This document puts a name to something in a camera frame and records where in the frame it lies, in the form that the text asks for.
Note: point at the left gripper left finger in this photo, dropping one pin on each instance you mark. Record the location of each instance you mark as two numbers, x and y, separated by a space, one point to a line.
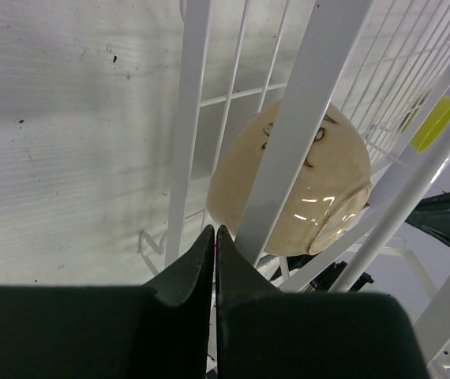
156 330

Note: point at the white wire dish rack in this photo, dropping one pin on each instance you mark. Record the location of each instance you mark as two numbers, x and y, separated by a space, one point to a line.
384 64

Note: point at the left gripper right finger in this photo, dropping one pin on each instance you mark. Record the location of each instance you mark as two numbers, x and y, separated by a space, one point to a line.
263 332

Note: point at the yellow-green bowl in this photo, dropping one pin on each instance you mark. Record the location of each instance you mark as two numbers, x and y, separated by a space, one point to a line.
433 126

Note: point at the beige bowl with drawing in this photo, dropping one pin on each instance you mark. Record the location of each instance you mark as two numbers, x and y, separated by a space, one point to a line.
325 197

